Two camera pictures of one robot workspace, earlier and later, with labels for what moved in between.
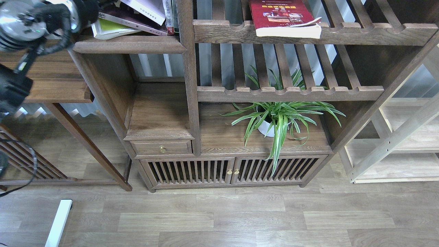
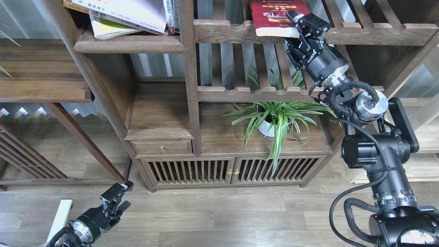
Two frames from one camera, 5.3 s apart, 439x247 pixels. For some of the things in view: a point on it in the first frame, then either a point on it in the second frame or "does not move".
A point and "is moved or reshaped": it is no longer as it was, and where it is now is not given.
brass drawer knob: [162, 149] does not move
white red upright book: [167, 7] does not move
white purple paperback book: [153, 9] is moved or reshaped
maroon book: [126, 14] -> [71, 4]
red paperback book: [284, 18] does not move
